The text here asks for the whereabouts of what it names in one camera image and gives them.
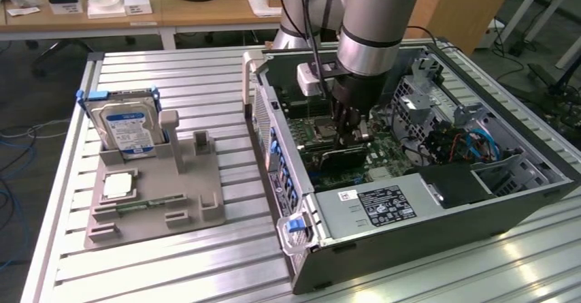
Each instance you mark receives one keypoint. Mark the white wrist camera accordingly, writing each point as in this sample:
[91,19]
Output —
[311,80]

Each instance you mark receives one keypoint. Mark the silver CPU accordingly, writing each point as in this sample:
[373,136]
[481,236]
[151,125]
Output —
[118,184]

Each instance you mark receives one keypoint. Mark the blue case latch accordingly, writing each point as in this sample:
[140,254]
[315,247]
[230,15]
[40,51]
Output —
[295,224]

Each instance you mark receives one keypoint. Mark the green motherboard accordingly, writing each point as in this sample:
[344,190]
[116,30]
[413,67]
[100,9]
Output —
[395,156]

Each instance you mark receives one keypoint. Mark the black graphics card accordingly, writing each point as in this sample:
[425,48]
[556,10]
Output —
[343,158]

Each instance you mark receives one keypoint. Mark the green RAM stick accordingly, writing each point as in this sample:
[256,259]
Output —
[146,203]

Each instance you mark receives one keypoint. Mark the black chair base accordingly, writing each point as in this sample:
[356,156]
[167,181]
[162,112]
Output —
[55,54]

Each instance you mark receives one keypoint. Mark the wooden desk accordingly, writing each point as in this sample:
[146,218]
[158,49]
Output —
[55,24]

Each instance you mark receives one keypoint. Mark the wooden cabinet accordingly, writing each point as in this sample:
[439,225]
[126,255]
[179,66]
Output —
[463,7]

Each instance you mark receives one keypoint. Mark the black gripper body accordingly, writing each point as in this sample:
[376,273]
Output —
[359,90]

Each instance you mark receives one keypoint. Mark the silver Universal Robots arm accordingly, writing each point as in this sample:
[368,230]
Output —
[372,20]

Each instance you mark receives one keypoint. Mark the grey power supply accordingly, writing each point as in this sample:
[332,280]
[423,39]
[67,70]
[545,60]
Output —
[336,214]

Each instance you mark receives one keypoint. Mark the white paper stack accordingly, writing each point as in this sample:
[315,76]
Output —
[263,5]

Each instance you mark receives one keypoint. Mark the plain white box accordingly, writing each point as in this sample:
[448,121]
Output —
[138,5]

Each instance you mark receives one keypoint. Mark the grey parts rack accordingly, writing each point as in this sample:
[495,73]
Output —
[155,221]

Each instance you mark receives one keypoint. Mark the white paper label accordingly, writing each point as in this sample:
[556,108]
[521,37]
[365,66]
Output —
[23,11]

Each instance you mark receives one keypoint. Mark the hard disk with blue carrier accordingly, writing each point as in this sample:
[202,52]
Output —
[124,129]

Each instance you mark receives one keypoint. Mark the black open PC case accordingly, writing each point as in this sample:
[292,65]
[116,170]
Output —
[408,235]

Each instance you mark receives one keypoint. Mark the CPU socket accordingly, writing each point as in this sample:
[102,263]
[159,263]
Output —
[323,129]

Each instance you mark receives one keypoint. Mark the white box with round dish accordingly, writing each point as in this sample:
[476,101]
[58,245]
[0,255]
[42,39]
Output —
[106,7]

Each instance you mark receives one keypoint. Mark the black and white box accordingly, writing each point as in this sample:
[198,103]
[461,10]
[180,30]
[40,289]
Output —
[64,5]

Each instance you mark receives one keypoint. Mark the metal disk bay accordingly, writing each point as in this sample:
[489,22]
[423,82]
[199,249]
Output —
[508,177]

